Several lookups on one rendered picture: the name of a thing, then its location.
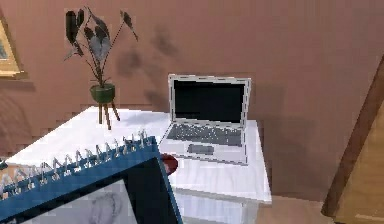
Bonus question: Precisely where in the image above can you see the blue spiral notepad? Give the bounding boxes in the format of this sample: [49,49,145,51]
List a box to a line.
[0,129,184,224]

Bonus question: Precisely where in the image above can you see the silver open laptop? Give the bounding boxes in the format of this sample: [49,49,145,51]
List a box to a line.
[158,73,252,166]

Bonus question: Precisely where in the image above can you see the red round object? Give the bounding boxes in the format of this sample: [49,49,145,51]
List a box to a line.
[160,153,179,176]

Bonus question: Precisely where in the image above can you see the white table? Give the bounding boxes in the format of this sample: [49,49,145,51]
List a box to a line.
[5,106,273,224]

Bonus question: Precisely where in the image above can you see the house plant in green pot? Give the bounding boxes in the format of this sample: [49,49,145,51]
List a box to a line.
[63,6,140,131]

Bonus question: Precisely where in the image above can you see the gold framed wall picture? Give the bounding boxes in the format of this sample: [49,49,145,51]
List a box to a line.
[0,9,28,80]

